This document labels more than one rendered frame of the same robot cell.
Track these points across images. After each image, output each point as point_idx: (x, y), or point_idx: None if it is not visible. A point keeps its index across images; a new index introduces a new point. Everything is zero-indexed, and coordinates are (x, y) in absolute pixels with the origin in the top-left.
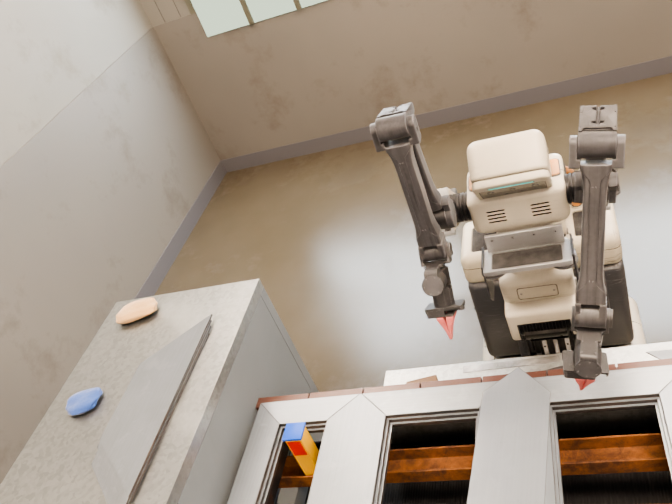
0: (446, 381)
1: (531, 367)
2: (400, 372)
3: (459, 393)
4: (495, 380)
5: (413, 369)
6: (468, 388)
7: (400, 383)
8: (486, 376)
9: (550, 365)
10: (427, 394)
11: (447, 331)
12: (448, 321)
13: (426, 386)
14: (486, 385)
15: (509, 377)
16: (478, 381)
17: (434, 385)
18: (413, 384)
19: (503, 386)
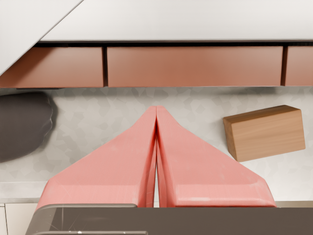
0: (207, 80)
1: (50, 175)
2: (310, 193)
3: (161, 1)
4: (66, 67)
5: (283, 197)
6: (133, 19)
7: (310, 164)
8: (92, 85)
9: (15, 176)
10: (265, 9)
11: (165, 122)
12: (123, 163)
13: (266, 68)
14: (78, 25)
15: (8, 49)
16: (114, 69)
17: (242, 69)
18: (305, 80)
19: (23, 13)
